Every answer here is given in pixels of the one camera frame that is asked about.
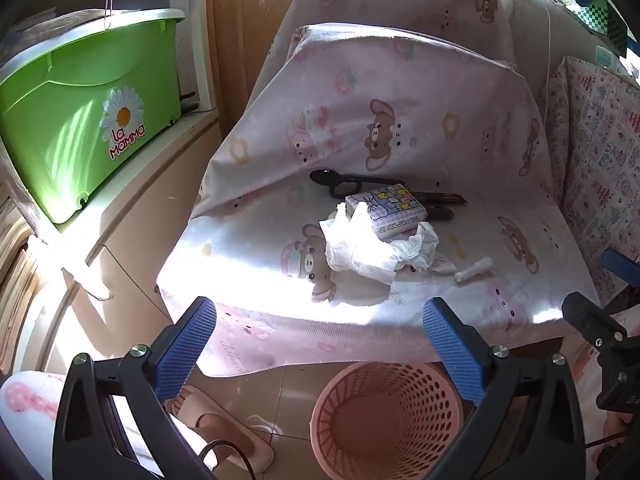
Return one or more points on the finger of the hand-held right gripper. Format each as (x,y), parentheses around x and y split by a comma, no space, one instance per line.
(592,320)
(622,266)

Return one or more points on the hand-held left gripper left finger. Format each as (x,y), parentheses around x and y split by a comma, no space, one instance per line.
(187,345)

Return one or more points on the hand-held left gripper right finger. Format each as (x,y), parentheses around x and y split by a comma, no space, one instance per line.
(452,350)

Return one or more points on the pink plastic basket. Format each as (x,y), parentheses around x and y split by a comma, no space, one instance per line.
(400,402)

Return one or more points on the small white tube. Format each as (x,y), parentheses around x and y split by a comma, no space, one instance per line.
(474,270)

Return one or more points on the white tissue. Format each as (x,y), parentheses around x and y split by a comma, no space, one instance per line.
(360,250)

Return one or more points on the dark brown wrapper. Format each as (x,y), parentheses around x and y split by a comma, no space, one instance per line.
(440,197)

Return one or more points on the printed tissue pack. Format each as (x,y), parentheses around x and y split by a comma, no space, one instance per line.
(392,207)

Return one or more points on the black plastic spoon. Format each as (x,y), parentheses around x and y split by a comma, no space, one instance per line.
(325,177)

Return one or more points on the beige slipper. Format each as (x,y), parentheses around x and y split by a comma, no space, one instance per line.
(235,435)

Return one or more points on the printed cushion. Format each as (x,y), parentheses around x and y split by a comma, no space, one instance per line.
(600,160)

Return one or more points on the white cabinet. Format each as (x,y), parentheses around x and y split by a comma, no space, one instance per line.
(130,240)

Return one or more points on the pink fluffy clothing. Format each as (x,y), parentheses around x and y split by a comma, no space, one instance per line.
(25,400)

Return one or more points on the green checkered cloth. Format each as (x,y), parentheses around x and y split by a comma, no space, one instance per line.
(602,22)

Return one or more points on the green plastic tub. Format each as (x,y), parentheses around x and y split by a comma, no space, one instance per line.
(65,110)

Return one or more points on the pink printed blanket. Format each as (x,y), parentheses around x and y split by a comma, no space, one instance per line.
(400,85)

